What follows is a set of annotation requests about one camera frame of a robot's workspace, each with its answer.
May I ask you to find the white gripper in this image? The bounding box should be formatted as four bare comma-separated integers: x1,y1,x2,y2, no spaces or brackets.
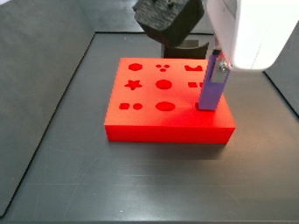
207,0,299,84

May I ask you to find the purple rectangular peg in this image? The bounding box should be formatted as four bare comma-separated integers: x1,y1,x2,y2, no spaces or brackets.
199,55,227,110

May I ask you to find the red shape-sorting block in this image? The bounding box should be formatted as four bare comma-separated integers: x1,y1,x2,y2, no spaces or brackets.
104,58,236,144

